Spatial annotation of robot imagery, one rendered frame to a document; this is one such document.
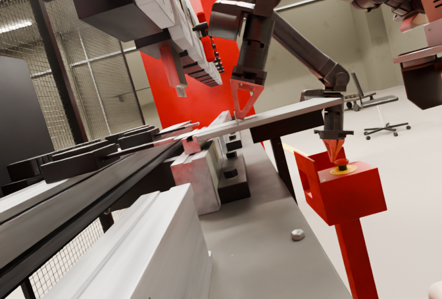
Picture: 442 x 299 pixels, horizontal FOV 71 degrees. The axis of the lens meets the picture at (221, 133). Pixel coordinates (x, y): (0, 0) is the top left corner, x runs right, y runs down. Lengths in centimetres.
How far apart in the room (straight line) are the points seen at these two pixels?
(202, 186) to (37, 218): 26
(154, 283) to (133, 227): 9
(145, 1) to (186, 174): 27
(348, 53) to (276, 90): 299
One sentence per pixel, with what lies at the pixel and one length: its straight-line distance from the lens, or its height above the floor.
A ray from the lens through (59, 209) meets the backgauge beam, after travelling 61.
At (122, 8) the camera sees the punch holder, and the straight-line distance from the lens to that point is 38.
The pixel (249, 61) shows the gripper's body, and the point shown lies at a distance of 62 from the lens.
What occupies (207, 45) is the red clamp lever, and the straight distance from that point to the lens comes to 80.
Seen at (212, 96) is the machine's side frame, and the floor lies 112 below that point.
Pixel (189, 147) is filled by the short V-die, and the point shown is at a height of 98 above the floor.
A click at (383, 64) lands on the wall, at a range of 1241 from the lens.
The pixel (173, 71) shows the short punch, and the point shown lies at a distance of 60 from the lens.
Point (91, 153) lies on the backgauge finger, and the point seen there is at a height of 102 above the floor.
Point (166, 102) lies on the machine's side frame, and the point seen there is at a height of 118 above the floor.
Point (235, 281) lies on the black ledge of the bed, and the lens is 34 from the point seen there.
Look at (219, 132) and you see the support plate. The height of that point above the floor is 100.
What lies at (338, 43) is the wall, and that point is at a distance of 1275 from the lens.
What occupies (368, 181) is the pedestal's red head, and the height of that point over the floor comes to 75.
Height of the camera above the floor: 105
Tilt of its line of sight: 5 degrees down
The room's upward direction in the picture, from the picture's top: 15 degrees counter-clockwise
